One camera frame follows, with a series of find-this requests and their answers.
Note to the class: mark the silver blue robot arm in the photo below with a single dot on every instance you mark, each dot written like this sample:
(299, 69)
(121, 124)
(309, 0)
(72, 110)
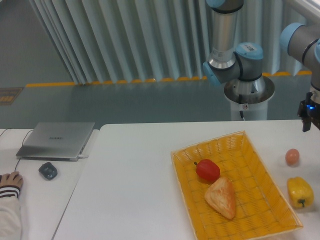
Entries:
(239, 67)

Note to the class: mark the white laptop plug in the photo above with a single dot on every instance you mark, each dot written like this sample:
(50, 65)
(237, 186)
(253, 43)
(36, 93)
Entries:
(83, 156)

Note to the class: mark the silver closed laptop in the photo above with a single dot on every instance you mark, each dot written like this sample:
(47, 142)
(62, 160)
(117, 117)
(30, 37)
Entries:
(58, 141)

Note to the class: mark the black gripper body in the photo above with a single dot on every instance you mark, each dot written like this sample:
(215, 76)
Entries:
(309, 108)

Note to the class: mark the yellow wicker basket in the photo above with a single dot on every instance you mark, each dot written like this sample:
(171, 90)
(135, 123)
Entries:
(261, 210)

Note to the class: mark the folding partition screen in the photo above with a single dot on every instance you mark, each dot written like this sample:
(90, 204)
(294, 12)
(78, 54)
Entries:
(143, 40)

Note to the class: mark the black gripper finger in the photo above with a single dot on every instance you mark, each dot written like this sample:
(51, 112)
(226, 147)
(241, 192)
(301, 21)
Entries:
(306, 124)

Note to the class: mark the triangular puff pastry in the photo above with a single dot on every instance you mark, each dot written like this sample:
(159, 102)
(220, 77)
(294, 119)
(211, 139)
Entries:
(221, 197)

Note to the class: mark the brown egg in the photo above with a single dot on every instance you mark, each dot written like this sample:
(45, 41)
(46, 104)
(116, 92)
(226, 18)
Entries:
(292, 157)

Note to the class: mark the white sleeved forearm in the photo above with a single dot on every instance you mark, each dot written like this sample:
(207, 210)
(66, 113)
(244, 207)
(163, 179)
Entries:
(10, 213)

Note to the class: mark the red bell pepper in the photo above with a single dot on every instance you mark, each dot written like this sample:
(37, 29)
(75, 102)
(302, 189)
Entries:
(207, 170)

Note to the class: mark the person's hand on mouse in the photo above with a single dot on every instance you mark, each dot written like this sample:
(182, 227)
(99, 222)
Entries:
(11, 182)

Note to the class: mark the yellow bell pepper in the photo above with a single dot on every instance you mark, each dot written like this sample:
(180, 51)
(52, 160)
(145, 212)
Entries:
(301, 194)

